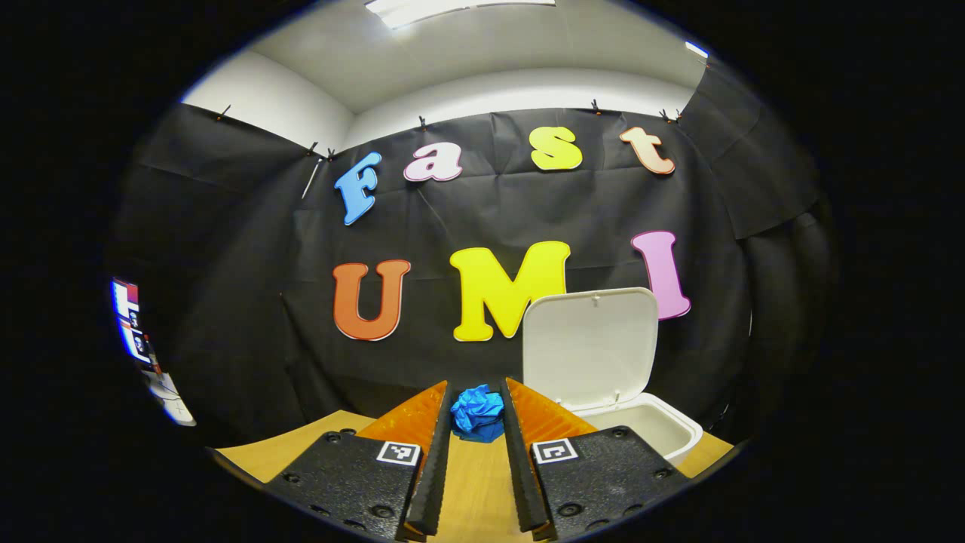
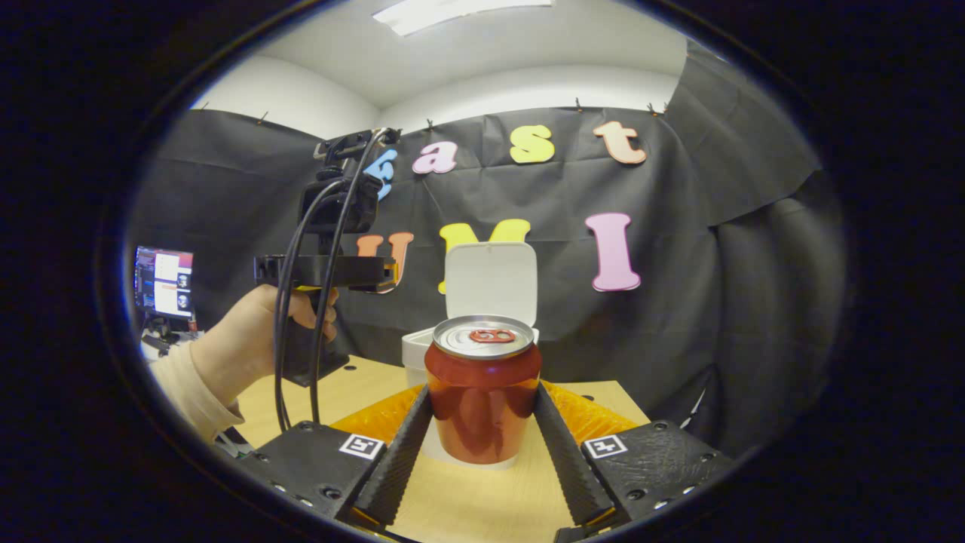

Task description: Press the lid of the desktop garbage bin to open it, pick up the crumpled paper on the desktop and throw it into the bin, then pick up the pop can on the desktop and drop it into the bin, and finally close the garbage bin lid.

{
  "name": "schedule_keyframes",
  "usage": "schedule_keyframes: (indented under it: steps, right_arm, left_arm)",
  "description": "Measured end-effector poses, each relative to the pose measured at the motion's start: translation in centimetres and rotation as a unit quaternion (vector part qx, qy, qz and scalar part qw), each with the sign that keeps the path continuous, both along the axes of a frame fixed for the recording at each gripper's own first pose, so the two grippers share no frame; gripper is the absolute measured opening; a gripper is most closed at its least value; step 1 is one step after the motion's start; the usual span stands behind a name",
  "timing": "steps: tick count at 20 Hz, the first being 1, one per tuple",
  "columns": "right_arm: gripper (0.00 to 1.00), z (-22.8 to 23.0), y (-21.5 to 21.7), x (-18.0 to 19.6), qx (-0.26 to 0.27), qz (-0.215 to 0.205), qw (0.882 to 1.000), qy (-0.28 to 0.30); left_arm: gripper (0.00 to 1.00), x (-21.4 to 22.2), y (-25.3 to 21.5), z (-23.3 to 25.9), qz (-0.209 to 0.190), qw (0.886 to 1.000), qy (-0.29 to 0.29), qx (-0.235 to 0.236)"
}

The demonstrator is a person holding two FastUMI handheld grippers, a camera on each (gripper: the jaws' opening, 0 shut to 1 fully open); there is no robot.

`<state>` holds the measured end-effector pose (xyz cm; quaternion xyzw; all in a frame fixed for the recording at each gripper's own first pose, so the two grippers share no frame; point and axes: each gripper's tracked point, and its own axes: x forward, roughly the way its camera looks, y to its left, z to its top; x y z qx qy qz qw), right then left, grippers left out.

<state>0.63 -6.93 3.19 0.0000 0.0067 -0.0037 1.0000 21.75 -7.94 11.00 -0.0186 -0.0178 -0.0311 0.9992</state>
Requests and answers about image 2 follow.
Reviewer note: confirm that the computer monitor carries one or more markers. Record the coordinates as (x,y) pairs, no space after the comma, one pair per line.
(166,283)

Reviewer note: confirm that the wooden desktop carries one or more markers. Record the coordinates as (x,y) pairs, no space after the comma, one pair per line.
(467,501)

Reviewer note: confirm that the red pop can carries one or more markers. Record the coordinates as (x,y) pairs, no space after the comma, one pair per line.
(482,400)

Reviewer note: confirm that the ceiling light panel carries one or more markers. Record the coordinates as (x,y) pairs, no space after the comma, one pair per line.
(452,11)

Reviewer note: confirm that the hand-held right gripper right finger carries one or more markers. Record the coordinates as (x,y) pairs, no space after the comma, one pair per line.
(569,467)

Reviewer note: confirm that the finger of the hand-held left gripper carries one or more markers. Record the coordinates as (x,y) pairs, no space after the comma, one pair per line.
(384,277)

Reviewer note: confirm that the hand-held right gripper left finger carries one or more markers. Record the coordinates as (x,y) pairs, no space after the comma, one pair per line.
(396,460)

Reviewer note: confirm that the white desktop garbage bin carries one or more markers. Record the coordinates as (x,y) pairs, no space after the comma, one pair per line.
(490,279)

